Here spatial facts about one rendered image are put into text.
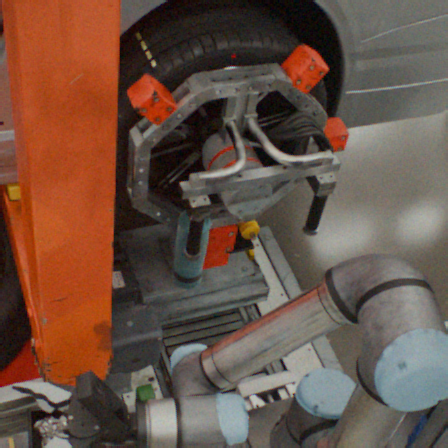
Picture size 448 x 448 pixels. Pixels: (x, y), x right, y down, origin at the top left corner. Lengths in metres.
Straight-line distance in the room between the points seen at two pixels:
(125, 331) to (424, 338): 1.33
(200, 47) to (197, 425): 1.05
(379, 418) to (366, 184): 2.28
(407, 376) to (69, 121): 0.69
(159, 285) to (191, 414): 1.44
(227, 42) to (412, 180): 1.72
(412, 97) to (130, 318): 1.10
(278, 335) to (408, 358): 0.26
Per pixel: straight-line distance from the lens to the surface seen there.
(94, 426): 1.18
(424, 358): 1.07
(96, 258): 1.64
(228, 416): 1.20
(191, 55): 1.95
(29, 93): 1.30
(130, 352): 2.28
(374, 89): 2.41
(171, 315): 2.64
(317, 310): 1.21
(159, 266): 2.65
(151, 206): 2.14
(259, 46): 2.01
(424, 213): 3.40
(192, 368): 1.33
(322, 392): 1.49
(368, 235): 3.22
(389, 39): 2.30
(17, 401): 2.21
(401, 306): 1.11
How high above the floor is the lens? 2.30
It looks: 48 degrees down
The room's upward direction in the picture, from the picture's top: 11 degrees clockwise
